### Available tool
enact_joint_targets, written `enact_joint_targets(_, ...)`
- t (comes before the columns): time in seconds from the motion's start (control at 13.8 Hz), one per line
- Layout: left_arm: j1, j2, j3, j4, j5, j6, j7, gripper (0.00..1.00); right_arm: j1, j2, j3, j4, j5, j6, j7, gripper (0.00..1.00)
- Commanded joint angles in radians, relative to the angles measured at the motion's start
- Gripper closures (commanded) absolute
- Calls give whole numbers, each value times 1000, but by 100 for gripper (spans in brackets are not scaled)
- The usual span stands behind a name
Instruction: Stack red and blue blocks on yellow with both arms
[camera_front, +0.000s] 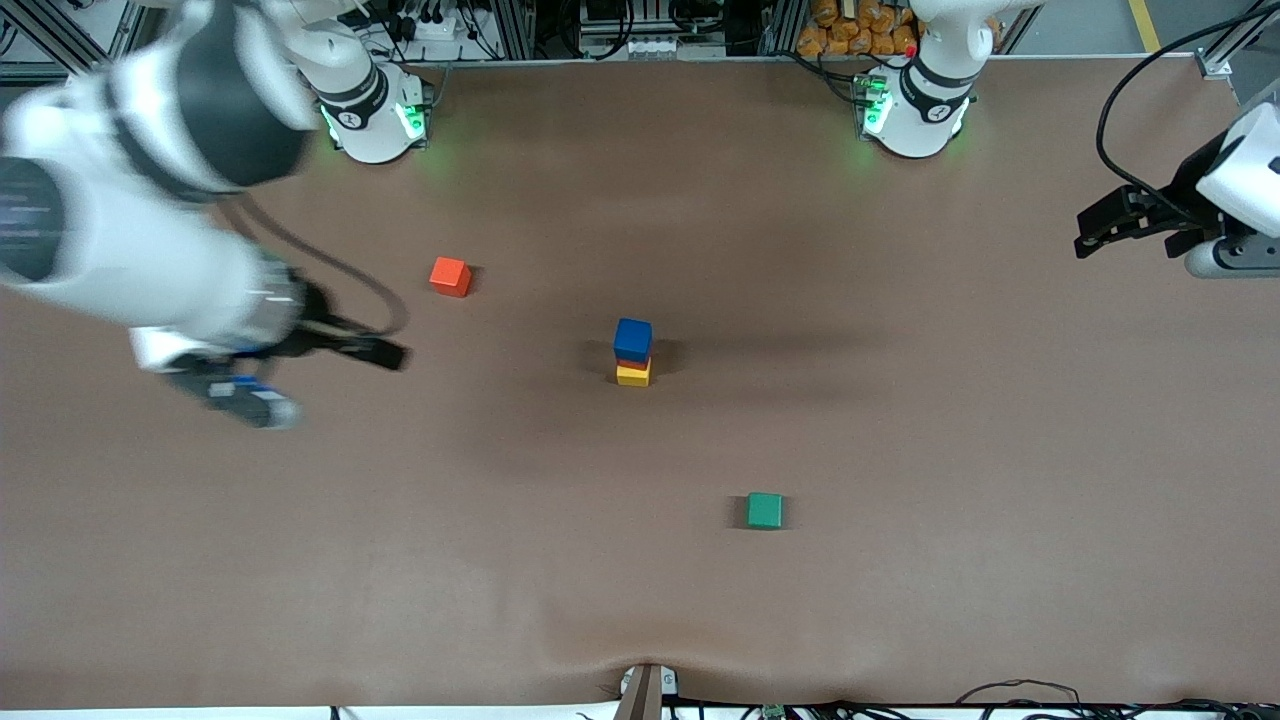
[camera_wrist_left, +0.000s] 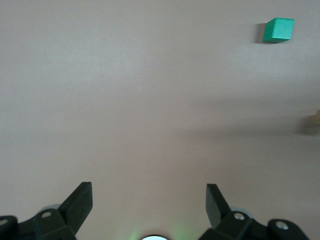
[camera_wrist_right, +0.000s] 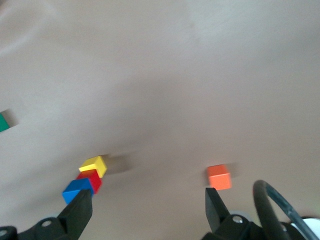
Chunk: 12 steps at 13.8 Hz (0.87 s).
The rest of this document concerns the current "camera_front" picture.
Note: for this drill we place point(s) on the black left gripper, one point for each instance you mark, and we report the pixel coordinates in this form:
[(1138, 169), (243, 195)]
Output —
[(1180, 193)]

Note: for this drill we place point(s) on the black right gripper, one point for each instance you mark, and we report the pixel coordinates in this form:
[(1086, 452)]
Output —
[(316, 327)]

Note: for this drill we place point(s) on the blue wooden block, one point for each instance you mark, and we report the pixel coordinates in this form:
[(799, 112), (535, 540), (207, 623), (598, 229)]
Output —
[(632, 338)]

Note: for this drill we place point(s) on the red wooden block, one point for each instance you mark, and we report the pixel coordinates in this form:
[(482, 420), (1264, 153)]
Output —
[(634, 365)]

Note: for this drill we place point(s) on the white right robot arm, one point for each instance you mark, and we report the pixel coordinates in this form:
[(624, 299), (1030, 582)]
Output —
[(150, 260)]

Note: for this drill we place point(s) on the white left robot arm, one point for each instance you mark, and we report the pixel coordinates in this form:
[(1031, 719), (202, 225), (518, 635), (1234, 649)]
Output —
[(925, 110)]

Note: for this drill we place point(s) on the orange wooden block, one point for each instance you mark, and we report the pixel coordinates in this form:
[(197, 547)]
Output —
[(450, 277)]

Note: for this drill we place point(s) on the yellow wooden block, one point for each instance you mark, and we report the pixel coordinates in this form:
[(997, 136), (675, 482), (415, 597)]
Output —
[(633, 378)]

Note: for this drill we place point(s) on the white power strip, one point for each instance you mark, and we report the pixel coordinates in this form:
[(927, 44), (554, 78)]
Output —
[(430, 28)]

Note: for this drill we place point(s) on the pile of orange toys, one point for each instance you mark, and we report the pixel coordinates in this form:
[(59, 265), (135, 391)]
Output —
[(850, 35)]

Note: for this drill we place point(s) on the brown table cover sheet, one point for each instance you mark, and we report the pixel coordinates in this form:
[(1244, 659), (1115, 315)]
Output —
[(640, 600)]

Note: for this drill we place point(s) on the white terminal block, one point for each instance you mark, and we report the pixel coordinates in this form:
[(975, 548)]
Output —
[(655, 46)]

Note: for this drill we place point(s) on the green wooden block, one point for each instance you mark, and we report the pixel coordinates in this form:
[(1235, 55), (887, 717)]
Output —
[(765, 510)]

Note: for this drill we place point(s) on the aluminium frame profile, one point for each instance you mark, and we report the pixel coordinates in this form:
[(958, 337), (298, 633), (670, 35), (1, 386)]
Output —
[(55, 42), (775, 25), (512, 28), (1225, 55)]

